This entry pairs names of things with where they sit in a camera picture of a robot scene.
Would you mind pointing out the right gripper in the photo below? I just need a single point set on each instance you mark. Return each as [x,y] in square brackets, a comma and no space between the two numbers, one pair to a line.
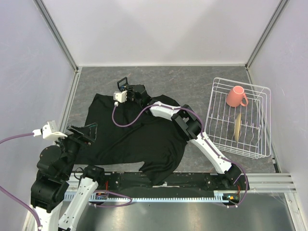
[129,89]

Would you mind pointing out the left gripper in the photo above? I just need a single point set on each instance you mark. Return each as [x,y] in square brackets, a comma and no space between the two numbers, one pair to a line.
[86,135]

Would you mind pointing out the black polo shirt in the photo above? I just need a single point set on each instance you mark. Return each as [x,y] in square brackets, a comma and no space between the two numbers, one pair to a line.
[126,135]

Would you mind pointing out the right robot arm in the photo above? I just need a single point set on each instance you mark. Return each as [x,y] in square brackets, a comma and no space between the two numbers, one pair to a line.
[190,127]

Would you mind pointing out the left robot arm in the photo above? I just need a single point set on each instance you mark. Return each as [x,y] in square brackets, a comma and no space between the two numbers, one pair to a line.
[55,166]

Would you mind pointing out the black phone stand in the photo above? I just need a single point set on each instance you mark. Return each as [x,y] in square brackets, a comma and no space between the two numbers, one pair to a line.
[122,83]

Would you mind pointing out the pink mug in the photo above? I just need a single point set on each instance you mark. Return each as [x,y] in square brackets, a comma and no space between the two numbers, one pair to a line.
[237,97]

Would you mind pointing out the beige object in basket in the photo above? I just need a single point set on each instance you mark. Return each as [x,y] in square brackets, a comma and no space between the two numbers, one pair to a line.
[237,127]

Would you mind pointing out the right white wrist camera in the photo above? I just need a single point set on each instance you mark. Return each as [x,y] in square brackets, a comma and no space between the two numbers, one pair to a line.
[120,97]

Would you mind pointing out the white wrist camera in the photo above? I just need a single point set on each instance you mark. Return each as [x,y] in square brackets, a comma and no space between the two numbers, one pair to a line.
[120,97]
[49,132]

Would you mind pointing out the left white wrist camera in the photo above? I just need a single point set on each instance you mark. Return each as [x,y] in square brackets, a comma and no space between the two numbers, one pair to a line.
[49,132]

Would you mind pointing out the slotted cable duct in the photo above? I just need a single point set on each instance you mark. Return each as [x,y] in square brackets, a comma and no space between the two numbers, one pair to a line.
[216,198]

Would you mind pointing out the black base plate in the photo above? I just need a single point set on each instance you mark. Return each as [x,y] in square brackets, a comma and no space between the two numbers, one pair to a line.
[177,184]

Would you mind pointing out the white wire basket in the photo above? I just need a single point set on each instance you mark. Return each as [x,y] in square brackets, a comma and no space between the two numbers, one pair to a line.
[255,137]

